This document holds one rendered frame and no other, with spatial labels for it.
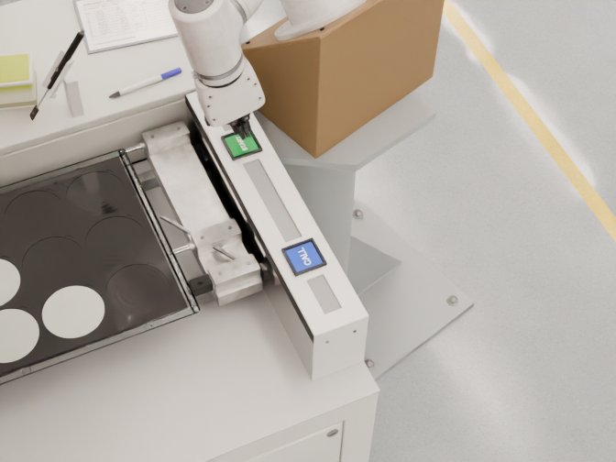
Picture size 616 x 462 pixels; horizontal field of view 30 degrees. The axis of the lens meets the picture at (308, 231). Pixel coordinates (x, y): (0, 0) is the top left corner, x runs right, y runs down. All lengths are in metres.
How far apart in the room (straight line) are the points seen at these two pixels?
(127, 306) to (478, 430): 1.17
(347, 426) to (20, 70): 0.83
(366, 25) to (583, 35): 1.75
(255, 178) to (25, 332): 0.45
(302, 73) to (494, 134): 1.39
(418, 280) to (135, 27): 1.14
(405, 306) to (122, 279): 1.17
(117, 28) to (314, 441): 0.84
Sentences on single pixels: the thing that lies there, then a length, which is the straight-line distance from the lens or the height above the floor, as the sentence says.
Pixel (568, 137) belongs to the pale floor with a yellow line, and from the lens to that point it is 3.38.
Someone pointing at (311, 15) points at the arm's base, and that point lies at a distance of 2.02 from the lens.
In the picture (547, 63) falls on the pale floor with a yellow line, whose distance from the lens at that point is 3.57.
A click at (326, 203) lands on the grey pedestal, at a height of 0.60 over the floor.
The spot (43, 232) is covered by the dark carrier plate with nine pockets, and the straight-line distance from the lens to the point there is 1.99.
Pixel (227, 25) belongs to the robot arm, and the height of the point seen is 1.28.
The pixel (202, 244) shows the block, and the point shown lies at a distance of 1.93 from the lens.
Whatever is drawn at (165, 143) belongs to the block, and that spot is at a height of 0.90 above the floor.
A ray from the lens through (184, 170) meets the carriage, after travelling 2.06.
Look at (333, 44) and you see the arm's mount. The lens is 1.96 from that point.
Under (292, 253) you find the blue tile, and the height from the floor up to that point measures 0.96.
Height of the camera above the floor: 2.47
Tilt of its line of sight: 54 degrees down
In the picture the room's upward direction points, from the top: 2 degrees clockwise
